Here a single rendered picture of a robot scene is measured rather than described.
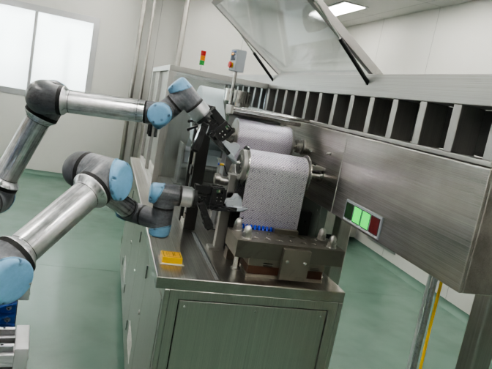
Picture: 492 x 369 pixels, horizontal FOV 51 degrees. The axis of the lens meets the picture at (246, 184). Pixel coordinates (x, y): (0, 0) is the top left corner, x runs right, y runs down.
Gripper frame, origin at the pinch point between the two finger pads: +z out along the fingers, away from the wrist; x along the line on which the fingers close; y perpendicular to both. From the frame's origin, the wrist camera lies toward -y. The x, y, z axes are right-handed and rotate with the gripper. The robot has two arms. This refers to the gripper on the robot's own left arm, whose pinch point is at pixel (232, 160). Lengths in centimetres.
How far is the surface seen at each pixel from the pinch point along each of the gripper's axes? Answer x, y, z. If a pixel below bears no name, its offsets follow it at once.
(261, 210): -4.3, -3.9, 20.8
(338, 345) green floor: 109, -18, 174
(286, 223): -4.2, 0.2, 31.6
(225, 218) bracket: 3.8, -16.3, 16.4
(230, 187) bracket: 3.0, -6.7, 8.1
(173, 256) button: -16.5, -37.8, 7.4
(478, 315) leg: -78, 18, 54
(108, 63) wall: 552, -7, -68
